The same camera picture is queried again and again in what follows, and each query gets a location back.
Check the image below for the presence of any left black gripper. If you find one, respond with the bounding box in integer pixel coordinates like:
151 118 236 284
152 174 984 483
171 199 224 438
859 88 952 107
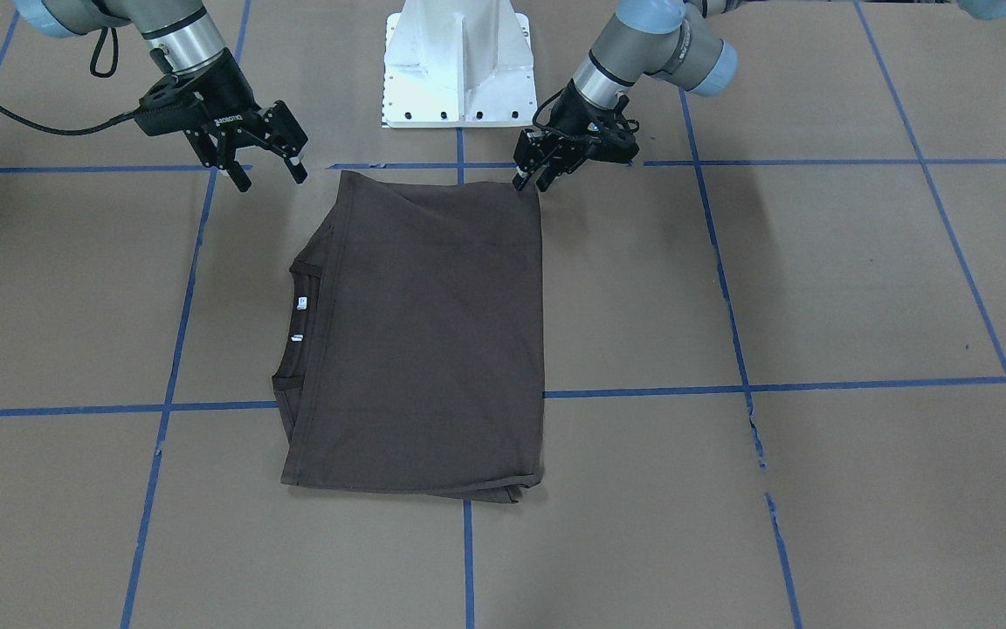
512 80 617 192

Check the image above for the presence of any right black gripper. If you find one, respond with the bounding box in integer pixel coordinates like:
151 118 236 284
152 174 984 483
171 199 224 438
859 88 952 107
180 48 308 194

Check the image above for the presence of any brown t-shirt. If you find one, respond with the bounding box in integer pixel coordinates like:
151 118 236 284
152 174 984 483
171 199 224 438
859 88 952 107
272 171 546 504

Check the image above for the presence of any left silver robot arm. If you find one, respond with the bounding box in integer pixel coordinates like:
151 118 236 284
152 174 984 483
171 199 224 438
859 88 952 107
512 1 739 191

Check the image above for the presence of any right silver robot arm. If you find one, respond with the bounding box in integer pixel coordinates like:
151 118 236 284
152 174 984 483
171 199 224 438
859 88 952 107
15 1 308 192

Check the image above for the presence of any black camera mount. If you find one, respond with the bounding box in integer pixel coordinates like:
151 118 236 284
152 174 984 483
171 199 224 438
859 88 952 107
583 110 639 164
134 74 203 138

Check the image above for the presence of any white pedestal column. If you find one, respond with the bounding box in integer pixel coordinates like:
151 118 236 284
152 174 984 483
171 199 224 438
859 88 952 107
381 1 538 128

